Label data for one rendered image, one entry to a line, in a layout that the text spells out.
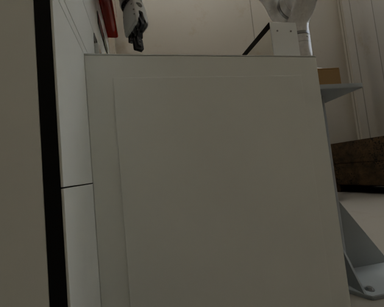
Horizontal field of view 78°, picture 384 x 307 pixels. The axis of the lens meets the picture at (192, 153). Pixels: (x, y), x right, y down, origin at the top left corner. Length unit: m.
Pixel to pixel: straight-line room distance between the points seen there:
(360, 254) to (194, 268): 0.95
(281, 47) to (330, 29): 4.49
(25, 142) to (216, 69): 0.46
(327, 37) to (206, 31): 2.18
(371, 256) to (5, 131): 1.41
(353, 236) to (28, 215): 1.26
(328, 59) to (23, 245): 4.95
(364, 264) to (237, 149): 0.97
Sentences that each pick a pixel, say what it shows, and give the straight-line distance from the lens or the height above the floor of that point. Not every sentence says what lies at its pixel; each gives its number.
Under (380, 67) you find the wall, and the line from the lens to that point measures 5.69.
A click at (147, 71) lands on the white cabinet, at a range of 0.62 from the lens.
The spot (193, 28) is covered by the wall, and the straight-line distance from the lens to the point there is 4.28.
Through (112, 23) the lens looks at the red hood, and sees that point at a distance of 1.26.
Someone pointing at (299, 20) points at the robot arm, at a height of 1.15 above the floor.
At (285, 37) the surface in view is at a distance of 0.87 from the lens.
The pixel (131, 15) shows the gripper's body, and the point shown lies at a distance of 0.95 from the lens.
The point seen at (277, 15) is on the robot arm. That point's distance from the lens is 1.41.
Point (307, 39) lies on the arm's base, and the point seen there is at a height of 1.07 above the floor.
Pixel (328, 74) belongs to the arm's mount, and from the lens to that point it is 1.24.
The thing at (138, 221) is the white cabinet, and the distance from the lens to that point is 0.57.
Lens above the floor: 0.53
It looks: 4 degrees up
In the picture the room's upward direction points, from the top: 6 degrees counter-clockwise
